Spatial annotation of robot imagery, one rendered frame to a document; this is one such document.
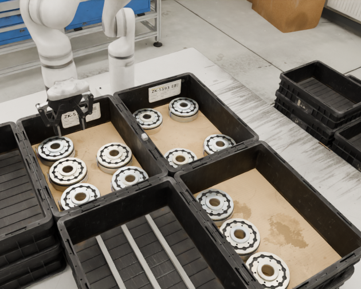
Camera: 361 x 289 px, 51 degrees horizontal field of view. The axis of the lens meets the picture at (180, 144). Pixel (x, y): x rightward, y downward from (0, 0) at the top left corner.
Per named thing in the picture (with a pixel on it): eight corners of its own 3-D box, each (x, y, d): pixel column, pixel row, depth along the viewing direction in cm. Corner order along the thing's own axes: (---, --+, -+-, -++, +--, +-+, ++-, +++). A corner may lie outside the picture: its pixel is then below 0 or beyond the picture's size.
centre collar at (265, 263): (252, 266, 87) (252, 264, 87) (270, 258, 89) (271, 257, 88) (263, 285, 84) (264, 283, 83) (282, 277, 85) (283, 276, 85)
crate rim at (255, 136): (111, 98, 124) (110, 93, 122) (189, 77, 136) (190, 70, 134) (171, 180, 99) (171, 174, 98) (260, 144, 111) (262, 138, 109)
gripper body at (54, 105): (73, 66, 91) (78, 98, 98) (37, 74, 88) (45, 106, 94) (83, 81, 87) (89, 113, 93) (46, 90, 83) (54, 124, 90)
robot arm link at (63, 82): (50, 102, 81) (44, 78, 77) (36, 77, 88) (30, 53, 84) (91, 92, 85) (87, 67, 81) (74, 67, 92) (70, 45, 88)
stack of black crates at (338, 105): (262, 137, 229) (278, 73, 199) (297, 121, 242) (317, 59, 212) (312, 180, 206) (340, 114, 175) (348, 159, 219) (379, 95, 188)
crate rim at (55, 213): (16, 125, 112) (14, 119, 111) (111, 98, 124) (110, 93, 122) (56, 225, 87) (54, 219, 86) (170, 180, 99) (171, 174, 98)
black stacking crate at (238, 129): (114, 121, 131) (112, 94, 123) (188, 98, 142) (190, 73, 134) (169, 202, 106) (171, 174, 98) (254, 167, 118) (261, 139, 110)
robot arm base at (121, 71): (106, 89, 148) (104, 49, 137) (129, 84, 152) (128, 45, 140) (115, 102, 142) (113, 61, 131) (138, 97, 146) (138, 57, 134)
